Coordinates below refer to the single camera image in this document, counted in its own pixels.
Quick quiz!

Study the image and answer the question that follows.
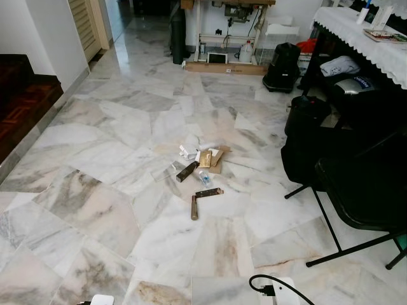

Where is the small clear plastic bottle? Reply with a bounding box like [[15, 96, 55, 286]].
[[198, 168, 214, 187]]

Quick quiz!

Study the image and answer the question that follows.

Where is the white sewing machine table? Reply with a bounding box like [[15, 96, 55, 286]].
[[181, 0, 277, 64]]

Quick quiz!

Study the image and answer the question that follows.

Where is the silver appliance with blue label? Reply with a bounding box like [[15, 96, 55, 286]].
[[331, 75, 377, 97]]

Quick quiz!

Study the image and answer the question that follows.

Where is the colourful book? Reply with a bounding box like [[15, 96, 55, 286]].
[[363, 29, 407, 44]]

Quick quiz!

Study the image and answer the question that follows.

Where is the table with white lace cloth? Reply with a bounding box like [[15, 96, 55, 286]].
[[302, 3, 407, 90]]

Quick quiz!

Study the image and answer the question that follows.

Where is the short dark brown box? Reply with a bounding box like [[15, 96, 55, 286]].
[[195, 187, 224, 198]]

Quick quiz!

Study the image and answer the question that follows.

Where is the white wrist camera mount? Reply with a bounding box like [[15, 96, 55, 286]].
[[270, 276, 301, 305], [89, 294, 116, 305]]

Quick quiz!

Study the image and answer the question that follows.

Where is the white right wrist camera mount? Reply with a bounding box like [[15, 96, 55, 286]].
[[270, 276, 301, 305]]

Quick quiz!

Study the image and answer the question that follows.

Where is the clear plastic wrapper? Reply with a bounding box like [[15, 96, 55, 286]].
[[151, 159, 186, 183]]

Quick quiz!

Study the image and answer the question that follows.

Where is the white folded cloth bag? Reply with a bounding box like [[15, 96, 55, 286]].
[[319, 55, 362, 78]]

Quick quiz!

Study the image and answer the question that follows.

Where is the long flat cardboard box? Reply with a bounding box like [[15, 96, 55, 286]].
[[184, 60, 268, 76]]

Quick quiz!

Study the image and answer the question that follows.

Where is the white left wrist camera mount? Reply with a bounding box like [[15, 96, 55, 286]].
[[89, 294, 116, 305]]

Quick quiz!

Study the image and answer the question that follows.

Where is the white carton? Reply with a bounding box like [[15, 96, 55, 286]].
[[370, 5, 396, 31]]

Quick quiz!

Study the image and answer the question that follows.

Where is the black canister vacuum cleaner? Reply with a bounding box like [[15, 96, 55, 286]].
[[262, 43, 302, 93]]

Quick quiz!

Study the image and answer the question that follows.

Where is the brown cardboard piece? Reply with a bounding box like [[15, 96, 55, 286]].
[[202, 146, 232, 174]]

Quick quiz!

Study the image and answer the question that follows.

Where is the white framed tablet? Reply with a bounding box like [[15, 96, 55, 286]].
[[207, 52, 228, 65]]

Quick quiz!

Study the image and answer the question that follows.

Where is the large black bag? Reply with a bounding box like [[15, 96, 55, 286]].
[[281, 95, 357, 191]]

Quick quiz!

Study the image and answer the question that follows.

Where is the louvered wooden door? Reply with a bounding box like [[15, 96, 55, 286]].
[[68, 0, 110, 62]]

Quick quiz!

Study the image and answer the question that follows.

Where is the long dark brown box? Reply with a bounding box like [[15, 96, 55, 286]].
[[176, 161, 200, 183]]

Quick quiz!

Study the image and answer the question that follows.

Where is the dark wooden staircase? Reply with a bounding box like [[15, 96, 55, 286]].
[[0, 54, 64, 163]]

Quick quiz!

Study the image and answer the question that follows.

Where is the red bag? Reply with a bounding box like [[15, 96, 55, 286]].
[[296, 38, 317, 55]]

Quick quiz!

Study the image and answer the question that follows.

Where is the small gold box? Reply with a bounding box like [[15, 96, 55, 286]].
[[198, 149, 214, 169]]

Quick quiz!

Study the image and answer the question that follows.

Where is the white plastic jug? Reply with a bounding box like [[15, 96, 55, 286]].
[[238, 40, 254, 64]]

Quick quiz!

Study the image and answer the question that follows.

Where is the brown wooden stick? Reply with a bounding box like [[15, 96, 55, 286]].
[[190, 195, 200, 221]]

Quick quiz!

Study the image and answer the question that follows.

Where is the dark rolled mat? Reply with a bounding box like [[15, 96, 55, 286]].
[[170, 6, 187, 65]]

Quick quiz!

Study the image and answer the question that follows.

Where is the black folding chair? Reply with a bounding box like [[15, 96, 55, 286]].
[[284, 130, 407, 269]]

